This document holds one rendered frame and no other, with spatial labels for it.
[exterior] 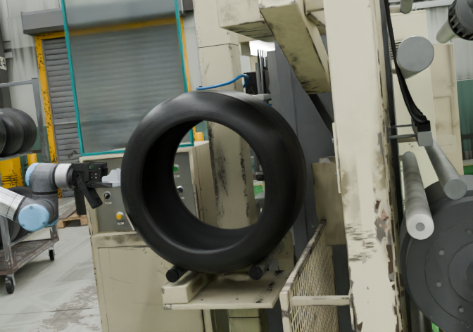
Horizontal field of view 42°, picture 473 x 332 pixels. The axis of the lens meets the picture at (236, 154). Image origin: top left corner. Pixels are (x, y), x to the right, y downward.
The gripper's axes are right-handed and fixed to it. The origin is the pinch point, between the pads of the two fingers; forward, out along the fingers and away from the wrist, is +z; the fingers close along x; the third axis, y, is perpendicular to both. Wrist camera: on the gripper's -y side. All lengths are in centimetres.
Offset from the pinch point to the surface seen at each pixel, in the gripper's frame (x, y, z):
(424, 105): 367, 16, 113
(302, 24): -35, 50, 66
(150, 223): -12.9, -9.7, 14.3
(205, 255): -12.8, -19.1, 32.6
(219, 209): 26.8, -12.7, 26.0
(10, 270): 254, -125, -227
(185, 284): -8.1, -30.7, 24.3
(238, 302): -9, -35, 42
